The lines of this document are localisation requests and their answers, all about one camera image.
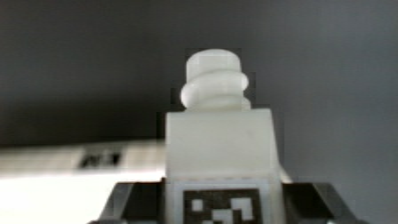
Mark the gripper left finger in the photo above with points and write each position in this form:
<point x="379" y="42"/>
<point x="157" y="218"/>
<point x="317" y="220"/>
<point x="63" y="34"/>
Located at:
<point x="134" y="205"/>

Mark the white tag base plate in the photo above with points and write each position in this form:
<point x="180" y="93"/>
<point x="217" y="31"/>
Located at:
<point x="89" y="158"/>

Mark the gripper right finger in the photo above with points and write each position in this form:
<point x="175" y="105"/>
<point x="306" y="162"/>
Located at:
<point x="315" y="205"/>

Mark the white leg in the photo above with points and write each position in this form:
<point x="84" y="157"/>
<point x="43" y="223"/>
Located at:
<point x="223" y="184"/>

